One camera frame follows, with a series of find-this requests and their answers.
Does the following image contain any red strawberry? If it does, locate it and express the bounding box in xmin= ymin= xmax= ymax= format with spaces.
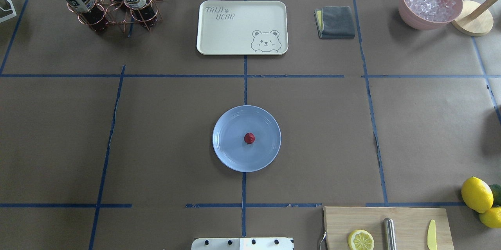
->
xmin=244 ymin=132 xmax=256 ymax=145

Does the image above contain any blue round plate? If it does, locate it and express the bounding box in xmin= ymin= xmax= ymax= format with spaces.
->
xmin=212 ymin=105 xmax=281 ymax=172

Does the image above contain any cream bear tray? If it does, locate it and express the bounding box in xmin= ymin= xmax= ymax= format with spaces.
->
xmin=196 ymin=0 xmax=289 ymax=56

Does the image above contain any grey folded cloth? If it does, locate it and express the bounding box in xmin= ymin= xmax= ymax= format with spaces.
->
xmin=314 ymin=6 xmax=355 ymax=39

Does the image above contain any lemon half slice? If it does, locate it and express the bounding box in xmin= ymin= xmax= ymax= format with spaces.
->
xmin=347 ymin=229 xmax=375 ymax=250

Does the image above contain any steel knife sharpener rod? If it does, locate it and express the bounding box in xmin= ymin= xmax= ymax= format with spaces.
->
xmin=383 ymin=218 xmax=397 ymax=250

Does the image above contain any wooden cutting board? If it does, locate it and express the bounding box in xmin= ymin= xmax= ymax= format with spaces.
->
xmin=323 ymin=207 xmax=454 ymax=250

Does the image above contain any dark drink bottle one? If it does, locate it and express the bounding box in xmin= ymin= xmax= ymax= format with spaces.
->
xmin=66 ymin=0 xmax=108 ymax=32

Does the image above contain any yellow plastic knife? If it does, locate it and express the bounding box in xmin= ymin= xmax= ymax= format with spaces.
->
xmin=427 ymin=219 xmax=437 ymax=250

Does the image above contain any yellow lemon front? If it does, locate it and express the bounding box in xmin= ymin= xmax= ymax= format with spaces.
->
xmin=461 ymin=176 xmax=494 ymax=213

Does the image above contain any yellow lemon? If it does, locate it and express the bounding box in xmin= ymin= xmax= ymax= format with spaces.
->
xmin=479 ymin=207 xmax=501 ymax=228
xmin=461 ymin=176 xmax=494 ymax=213

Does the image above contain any wooden round stand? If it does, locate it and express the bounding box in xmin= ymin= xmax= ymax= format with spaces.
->
xmin=452 ymin=0 xmax=498 ymax=37

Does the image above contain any yellow lemon back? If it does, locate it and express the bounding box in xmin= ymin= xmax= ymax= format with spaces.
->
xmin=479 ymin=207 xmax=501 ymax=228

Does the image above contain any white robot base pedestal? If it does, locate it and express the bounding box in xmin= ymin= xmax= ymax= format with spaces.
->
xmin=191 ymin=237 xmax=295 ymax=250

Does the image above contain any white wire cup rack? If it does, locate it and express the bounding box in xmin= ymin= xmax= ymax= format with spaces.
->
xmin=0 ymin=0 xmax=17 ymax=22

